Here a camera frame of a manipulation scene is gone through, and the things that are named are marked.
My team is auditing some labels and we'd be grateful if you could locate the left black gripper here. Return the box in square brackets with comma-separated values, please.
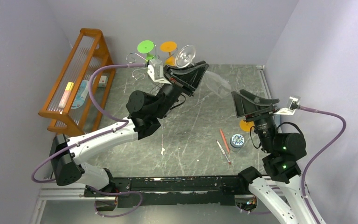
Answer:
[155, 65, 212, 122]

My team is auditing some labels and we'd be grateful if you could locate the clear wine glass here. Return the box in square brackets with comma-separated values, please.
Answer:
[174, 45, 232, 98]

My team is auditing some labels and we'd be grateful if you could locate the orange plastic wine glass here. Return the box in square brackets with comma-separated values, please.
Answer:
[160, 41, 178, 67]

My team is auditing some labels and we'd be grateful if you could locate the green plastic wine glass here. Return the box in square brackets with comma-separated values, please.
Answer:
[137, 40, 159, 62]

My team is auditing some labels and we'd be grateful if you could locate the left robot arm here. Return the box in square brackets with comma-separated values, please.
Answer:
[50, 61, 209, 196]

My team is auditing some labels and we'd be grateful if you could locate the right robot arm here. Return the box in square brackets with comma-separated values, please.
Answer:
[231, 90, 325, 224]

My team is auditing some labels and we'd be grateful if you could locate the chrome wine glass rack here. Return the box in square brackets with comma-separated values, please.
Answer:
[126, 52, 151, 79]

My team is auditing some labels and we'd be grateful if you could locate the orange wooden rack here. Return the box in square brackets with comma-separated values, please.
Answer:
[39, 28, 113, 136]

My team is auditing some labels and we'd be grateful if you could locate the blue patterned round tin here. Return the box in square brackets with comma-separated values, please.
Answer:
[229, 133, 245, 152]

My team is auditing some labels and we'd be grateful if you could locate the white red pen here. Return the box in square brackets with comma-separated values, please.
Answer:
[216, 140, 232, 165]

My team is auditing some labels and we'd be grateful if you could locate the small white red box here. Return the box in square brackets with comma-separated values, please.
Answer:
[98, 76, 108, 87]

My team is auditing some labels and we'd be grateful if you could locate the light blue flat package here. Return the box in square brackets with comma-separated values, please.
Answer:
[71, 80, 89, 109]

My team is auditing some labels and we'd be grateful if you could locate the yellow highlighter marker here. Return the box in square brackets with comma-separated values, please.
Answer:
[58, 82, 74, 108]

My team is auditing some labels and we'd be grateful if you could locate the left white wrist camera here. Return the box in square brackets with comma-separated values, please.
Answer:
[147, 58, 172, 84]

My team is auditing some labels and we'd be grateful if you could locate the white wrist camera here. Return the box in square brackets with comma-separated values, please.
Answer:
[147, 58, 172, 84]
[274, 96, 301, 115]

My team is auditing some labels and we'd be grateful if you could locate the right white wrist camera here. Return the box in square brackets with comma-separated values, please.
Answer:
[274, 96, 301, 115]

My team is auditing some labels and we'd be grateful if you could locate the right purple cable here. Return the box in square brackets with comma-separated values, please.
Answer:
[299, 106, 347, 224]

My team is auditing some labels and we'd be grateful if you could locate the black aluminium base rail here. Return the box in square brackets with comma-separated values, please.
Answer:
[38, 176, 294, 208]

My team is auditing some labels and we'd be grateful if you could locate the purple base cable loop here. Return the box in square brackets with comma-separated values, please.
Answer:
[94, 191, 144, 218]

